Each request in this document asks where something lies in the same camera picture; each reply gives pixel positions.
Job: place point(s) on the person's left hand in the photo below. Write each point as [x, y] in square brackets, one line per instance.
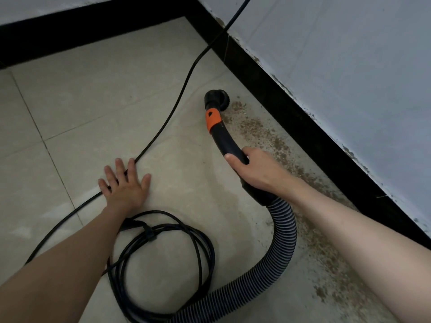
[126, 191]

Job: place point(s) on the person's right hand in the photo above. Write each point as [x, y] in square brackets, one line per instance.
[264, 173]

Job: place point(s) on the brown sawdust dirt patch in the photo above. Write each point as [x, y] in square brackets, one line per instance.
[316, 218]

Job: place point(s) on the person's left forearm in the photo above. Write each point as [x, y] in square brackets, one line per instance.
[60, 272]

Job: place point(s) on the person's right forearm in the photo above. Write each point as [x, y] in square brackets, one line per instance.
[370, 245]

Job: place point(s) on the tiled floor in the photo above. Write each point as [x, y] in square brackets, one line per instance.
[87, 97]

